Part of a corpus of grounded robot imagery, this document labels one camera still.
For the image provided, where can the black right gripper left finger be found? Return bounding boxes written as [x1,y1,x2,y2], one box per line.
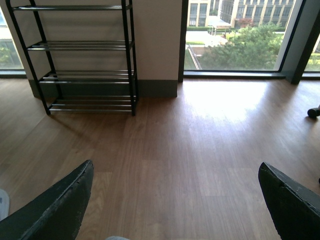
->
[0,160,94,240]

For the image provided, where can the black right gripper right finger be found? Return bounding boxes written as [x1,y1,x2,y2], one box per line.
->
[258,162,320,240]

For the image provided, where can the grey knit sneaker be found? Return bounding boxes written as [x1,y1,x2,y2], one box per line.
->
[105,236,130,240]

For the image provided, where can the black metal shoe rack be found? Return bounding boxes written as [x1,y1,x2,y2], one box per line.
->
[5,0,139,115]

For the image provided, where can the white slipper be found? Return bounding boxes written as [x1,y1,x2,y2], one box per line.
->
[0,189,10,221]

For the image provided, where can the black chair caster wheel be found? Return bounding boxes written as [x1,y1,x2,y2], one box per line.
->
[307,107,320,119]

